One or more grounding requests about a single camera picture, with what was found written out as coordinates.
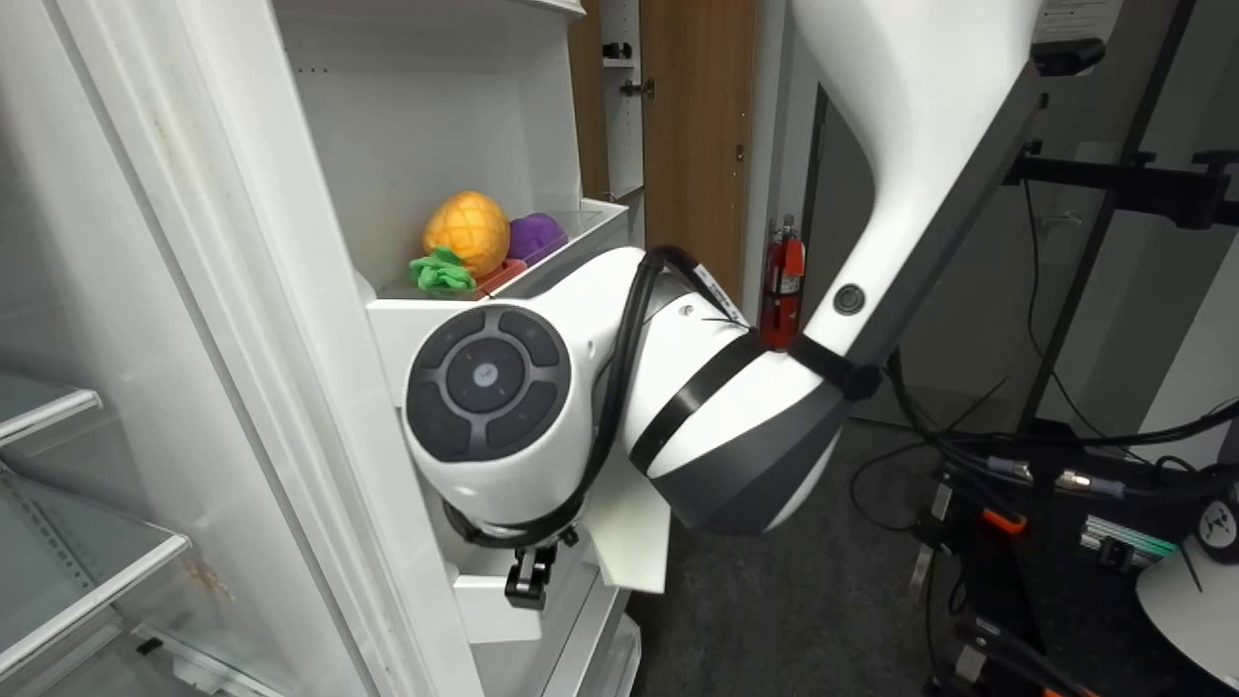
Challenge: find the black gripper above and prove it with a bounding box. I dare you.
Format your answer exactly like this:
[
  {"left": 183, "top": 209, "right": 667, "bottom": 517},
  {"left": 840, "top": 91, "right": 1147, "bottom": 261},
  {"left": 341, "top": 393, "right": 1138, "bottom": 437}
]
[{"left": 500, "top": 529, "right": 580, "bottom": 610}]

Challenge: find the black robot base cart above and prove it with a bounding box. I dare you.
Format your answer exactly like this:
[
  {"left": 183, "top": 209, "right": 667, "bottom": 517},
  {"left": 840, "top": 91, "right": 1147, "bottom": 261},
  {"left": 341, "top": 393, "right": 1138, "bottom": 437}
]
[{"left": 902, "top": 422, "right": 1239, "bottom": 697}]

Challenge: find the white empty middle door bin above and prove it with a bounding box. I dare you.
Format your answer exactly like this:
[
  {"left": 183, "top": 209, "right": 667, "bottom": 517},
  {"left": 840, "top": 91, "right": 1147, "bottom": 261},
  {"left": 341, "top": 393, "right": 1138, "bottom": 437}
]
[{"left": 440, "top": 552, "right": 622, "bottom": 650}]

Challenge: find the white door bin holding toys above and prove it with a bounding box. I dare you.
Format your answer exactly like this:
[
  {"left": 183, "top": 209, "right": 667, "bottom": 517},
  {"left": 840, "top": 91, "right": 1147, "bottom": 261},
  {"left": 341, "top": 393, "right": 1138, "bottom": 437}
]
[{"left": 363, "top": 191, "right": 647, "bottom": 403}]

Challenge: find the red plush toy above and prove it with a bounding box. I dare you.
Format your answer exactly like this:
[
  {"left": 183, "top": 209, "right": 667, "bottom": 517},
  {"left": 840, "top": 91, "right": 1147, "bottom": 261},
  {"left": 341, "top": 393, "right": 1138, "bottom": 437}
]
[{"left": 476, "top": 254, "right": 529, "bottom": 295}]

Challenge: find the green plush toy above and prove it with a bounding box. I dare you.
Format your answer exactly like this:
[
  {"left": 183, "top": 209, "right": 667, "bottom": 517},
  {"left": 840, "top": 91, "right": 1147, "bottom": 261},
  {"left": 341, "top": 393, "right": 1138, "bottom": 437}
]
[{"left": 408, "top": 246, "right": 479, "bottom": 303}]

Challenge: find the purple plush toy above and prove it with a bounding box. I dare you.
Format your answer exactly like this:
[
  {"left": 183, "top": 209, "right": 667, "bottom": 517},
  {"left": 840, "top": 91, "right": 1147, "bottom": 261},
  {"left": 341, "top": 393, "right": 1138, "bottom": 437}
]
[{"left": 503, "top": 209, "right": 573, "bottom": 267}]

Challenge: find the orange plush toy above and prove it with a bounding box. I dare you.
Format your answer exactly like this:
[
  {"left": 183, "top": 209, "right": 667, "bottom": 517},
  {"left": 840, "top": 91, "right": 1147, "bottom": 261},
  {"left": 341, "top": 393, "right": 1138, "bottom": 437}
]
[{"left": 423, "top": 191, "right": 514, "bottom": 281}]

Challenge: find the red fire extinguisher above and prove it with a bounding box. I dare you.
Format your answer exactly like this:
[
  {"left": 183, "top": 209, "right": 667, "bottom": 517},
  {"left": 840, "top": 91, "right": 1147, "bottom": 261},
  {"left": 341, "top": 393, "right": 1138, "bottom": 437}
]
[{"left": 760, "top": 211, "right": 812, "bottom": 353}]

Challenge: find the white refrigerator body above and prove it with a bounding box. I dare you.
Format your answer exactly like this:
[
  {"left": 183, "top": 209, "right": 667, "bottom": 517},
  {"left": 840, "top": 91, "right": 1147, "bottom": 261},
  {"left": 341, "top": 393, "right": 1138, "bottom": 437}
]
[{"left": 0, "top": 0, "right": 489, "bottom": 697}]

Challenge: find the brown wooden panel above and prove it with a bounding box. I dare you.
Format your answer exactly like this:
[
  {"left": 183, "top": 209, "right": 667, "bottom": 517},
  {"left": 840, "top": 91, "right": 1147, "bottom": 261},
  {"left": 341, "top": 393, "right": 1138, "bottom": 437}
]
[{"left": 565, "top": 0, "right": 767, "bottom": 306}]

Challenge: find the white open refrigerator door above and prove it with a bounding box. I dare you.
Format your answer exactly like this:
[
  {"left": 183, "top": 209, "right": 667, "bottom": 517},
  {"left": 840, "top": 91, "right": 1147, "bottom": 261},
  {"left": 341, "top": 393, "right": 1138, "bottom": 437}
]
[{"left": 265, "top": 0, "right": 649, "bottom": 697}]

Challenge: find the white round disc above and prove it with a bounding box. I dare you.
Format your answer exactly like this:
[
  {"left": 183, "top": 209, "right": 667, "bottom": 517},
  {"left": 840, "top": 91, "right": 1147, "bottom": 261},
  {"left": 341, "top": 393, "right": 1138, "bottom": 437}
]
[{"left": 1136, "top": 538, "right": 1239, "bottom": 692}]

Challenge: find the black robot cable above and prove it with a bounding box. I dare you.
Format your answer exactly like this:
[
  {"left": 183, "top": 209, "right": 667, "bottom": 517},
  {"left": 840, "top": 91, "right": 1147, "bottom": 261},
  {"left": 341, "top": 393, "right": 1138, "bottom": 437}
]
[{"left": 440, "top": 244, "right": 894, "bottom": 557}]

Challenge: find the black camera stand pole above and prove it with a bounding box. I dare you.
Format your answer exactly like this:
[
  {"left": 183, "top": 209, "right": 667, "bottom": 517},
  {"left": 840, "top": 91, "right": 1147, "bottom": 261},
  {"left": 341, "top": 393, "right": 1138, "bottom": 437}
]
[{"left": 1004, "top": 0, "right": 1239, "bottom": 437}]

